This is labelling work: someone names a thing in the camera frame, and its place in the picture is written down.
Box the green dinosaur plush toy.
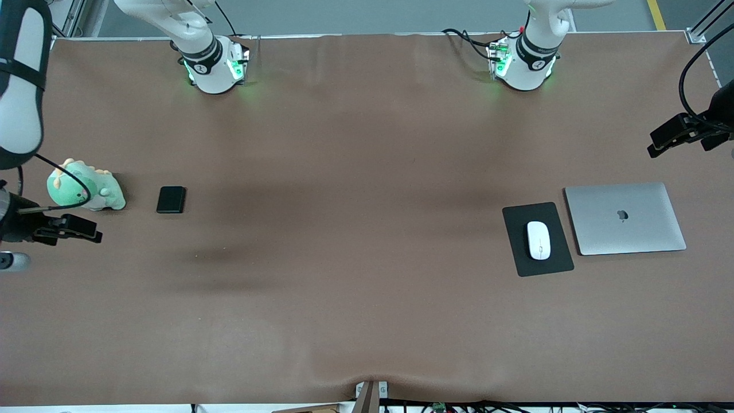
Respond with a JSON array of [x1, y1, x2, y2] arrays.
[[47, 158, 127, 212]]

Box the silver closed laptop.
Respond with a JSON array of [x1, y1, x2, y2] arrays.
[[564, 182, 687, 256]]

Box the black base cables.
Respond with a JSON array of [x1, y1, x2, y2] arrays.
[[441, 28, 506, 61]]

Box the aluminium frame profile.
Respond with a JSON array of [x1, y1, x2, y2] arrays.
[[686, 0, 734, 44]]

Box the white computer mouse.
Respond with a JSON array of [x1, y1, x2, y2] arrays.
[[526, 221, 552, 261]]

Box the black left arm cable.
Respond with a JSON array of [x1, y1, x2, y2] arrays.
[[678, 37, 734, 126]]

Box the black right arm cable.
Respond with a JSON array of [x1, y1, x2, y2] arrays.
[[16, 152, 92, 216]]

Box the brown table cover mat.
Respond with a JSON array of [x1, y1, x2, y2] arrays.
[[0, 32, 734, 405]]

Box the black phone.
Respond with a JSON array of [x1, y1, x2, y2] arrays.
[[156, 185, 188, 215]]

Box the black mouse pad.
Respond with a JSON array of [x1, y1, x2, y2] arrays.
[[502, 201, 575, 278]]

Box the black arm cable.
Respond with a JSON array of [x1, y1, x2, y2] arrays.
[[678, 37, 734, 126], [16, 152, 92, 216]]

